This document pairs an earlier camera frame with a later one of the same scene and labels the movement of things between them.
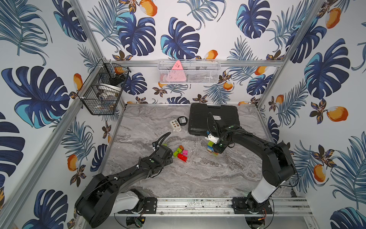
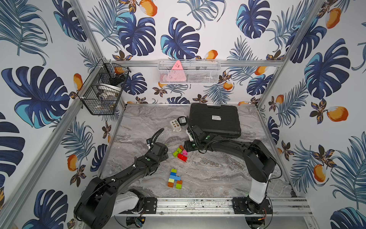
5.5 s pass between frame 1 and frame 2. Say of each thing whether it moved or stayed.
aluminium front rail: stayed
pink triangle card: stayed
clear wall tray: stayed
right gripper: moved
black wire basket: stayed
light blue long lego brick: moved
